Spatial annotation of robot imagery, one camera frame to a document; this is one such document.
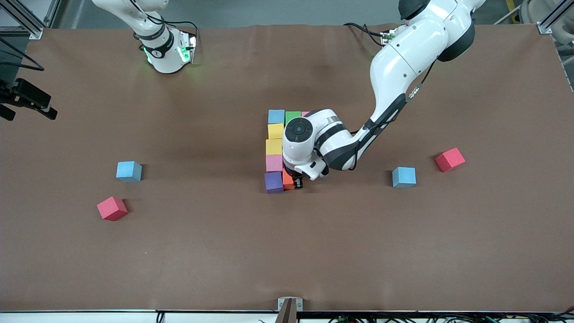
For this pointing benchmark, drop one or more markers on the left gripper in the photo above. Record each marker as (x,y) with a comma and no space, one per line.
(297,181)

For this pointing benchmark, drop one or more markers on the orange foam cube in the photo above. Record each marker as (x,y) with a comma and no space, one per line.
(288,180)

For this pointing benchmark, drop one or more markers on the purple foam cube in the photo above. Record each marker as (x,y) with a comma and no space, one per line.
(273,182)

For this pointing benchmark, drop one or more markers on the yellow foam cube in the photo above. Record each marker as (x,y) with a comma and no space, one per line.
(276,131)
(273,147)

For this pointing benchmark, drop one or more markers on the green foam cube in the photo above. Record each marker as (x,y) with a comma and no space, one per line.
(292,117)

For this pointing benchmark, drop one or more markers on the light blue foam cube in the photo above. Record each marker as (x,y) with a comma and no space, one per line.
(276,116)
(403,176)
(128,171)

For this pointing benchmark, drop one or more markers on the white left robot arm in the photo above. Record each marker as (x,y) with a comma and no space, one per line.
(403,58)

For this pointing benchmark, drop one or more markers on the large table mat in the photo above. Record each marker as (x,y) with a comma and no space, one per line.
(287,260)

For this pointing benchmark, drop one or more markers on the red foam cube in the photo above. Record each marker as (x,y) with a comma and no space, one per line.
(112,208)
(450,159)

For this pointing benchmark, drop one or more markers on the aluminium frame profile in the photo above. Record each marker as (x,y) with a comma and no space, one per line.
(549,22)
(27,20)

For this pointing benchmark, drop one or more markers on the metal mount bracket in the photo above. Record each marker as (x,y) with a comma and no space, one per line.
(290,307)

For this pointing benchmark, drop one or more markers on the white table edge rail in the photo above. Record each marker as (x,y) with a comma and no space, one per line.
(89,317)

